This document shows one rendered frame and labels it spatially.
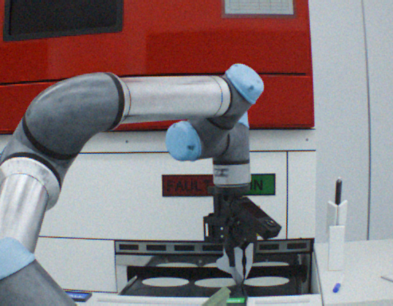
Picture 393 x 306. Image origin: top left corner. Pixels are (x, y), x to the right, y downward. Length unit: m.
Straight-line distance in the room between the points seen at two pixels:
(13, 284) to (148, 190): 1.00
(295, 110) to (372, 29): 1.61
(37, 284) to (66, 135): 0.40
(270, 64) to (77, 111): 0.65
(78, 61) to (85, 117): 0.60
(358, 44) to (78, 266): 1.79
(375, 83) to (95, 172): 1.71
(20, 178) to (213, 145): 0.48
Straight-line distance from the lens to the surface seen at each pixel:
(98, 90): 1.34
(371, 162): 3.42
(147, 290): 1.77
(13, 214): 1.26
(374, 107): 3.42
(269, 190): 1.92
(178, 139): 1.65
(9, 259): 1.00
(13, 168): 1.35
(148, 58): 1.89
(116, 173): 1.95
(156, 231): 1.95
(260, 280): 1.85
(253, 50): 1.87
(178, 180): 1.93
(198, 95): 1.50
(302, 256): 1.93
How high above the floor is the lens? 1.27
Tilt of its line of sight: 3 degrees down
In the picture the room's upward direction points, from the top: 1 degrees counter-clockwise
